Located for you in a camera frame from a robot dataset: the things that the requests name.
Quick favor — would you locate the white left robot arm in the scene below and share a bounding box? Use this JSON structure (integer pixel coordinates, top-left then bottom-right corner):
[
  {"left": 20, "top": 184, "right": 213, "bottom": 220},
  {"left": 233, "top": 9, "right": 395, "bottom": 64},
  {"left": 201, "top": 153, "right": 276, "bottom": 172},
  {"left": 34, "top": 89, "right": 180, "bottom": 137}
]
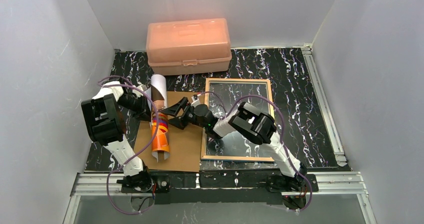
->
[{"left": 81, "top": 80, "right": 151, "bottom": 178}]

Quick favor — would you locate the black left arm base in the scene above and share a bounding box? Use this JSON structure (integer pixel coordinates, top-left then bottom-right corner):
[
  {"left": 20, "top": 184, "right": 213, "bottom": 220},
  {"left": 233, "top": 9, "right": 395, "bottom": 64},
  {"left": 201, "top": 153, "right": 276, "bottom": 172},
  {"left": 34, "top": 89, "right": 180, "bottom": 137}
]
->
[{"left": 116, "top": 175, "right": 171, "bottom": 211}]

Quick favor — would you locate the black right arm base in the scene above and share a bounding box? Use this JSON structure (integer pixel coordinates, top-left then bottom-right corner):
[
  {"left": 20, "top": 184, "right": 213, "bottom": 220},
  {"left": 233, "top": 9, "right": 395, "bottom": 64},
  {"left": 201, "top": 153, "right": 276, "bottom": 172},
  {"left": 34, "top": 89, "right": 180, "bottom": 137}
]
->
[{"left": 266, "top": 174, "right": 319, "bottom": 211}]

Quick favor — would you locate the blue wooden picture frame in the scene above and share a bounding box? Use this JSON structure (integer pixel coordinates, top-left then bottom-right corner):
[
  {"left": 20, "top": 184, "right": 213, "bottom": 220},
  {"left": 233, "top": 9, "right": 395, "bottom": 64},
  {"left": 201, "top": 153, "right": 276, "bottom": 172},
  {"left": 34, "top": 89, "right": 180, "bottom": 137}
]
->
[{"left": 200, "top": 78, "right": 273, "bottom": 162}]

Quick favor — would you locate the aluminium rail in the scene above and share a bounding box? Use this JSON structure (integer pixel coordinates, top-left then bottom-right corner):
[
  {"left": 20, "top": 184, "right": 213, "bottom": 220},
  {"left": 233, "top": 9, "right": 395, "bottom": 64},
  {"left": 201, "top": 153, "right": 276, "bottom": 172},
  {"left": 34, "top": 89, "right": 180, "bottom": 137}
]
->
[
  {"left": 64, "top": 168, "right": 376, "bottom": 223},
  {"left": 300, "top": 45, "right": 348, "bottom": 167}
]

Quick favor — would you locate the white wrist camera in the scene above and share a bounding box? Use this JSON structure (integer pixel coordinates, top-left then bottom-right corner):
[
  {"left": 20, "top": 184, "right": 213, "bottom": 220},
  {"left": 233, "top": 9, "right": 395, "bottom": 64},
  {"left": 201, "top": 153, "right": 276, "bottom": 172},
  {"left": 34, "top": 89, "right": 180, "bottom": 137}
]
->
[
  {"left": 190, "top": 95, "right": 201, "bottom": 108},
  {"left": 137, "top": 84, "right": 151, "bottom": 96}
]

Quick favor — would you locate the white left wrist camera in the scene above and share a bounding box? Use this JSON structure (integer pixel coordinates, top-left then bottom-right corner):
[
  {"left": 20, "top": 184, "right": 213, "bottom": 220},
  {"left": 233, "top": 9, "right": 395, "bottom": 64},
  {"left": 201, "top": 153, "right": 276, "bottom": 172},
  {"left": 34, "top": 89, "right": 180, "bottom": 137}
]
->
[{"left": 137, "top": 84, "right": 151, "bottom": 96}]

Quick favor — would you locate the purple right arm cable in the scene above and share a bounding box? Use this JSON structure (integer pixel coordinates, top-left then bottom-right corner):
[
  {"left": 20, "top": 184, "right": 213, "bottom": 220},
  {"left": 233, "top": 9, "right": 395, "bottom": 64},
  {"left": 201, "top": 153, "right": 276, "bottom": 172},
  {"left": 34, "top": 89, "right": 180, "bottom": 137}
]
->
[{"left": 197, "top": 91, "right": 314, "bottom": 213}]

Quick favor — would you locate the hot air balloon photo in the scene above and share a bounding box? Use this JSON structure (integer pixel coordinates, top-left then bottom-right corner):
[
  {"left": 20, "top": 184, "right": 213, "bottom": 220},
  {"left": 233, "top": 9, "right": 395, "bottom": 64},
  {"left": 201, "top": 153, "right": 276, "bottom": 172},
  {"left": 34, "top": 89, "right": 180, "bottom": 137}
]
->
[{"left": 150, "top": 74, "right": 170, "bottom": 162}]

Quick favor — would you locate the brown cardboard backing board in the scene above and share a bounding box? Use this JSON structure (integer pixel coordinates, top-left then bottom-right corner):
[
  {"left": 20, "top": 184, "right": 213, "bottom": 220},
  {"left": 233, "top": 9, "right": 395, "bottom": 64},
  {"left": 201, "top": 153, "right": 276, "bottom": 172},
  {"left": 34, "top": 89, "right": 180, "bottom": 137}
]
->
[{"left": 133, "top": 91, "right": 203, "bottom": 172}]

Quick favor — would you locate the translucent pink plastic storage box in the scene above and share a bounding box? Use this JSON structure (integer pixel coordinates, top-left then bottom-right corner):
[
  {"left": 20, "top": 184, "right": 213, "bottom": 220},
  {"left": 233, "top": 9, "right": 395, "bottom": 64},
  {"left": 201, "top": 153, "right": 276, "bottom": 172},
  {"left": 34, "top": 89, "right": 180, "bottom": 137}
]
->
[{"left": 146, "top": 18, "right": 232, "bottom": 76}]

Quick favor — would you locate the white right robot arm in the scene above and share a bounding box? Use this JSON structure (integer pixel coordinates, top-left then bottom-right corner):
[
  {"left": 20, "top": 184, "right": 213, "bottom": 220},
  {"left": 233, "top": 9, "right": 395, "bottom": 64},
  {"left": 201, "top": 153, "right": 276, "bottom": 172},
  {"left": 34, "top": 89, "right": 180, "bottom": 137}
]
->
[{"left": 161, "top": 95, "right": 307, "bottom": 182}]

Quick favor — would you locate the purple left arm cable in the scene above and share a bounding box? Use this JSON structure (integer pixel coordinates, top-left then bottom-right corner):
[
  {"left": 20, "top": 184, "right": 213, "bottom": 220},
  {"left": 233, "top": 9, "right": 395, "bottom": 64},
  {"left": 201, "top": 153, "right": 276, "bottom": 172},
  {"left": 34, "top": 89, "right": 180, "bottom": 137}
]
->
[{"left": 96, "top": 75, "right": 161, "bottom": 215}]

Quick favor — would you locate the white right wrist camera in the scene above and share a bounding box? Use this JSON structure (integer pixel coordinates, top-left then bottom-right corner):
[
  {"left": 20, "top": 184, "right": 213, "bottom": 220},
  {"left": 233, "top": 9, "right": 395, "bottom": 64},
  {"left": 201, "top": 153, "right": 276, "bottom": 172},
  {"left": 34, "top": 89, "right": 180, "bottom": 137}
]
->
[{"left": 190, "top": 95, "right": 201, "bottom": 108}]

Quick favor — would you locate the clear acrylic sheet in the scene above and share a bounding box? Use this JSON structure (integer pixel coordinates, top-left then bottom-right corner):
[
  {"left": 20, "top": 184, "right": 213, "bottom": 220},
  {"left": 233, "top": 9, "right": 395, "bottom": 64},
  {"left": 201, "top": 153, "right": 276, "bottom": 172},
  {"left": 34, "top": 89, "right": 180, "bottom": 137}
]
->
[{"left": 201, "top": 78, "right": 275, "bottom": 162}]

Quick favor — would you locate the aluminium right side rail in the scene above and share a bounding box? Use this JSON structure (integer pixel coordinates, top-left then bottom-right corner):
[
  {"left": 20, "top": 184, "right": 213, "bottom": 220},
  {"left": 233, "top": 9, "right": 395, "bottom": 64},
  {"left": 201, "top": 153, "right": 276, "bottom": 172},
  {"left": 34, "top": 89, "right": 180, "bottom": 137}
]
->
[{"left": 300, "top": 45, "right": 348, "bottom": 167}]

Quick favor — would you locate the aluminium front rail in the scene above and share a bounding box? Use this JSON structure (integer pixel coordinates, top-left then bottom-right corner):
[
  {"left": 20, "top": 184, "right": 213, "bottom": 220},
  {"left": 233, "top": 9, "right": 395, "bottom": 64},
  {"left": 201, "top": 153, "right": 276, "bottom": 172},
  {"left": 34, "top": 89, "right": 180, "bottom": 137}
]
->
[{"left": 64, "top": 168, "right": 376, "bottom": 223}]

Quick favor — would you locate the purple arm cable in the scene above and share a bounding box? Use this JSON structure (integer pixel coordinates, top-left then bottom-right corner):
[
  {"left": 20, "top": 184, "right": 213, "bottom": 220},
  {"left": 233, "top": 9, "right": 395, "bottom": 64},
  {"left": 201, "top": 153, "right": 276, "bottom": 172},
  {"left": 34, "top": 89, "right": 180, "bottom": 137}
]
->
[
  {"left": 96, "top": 75, "right": 161, "bottom": 215},
  {"left": 197, "top": 91, "right": 314, "bottom": 213}
]

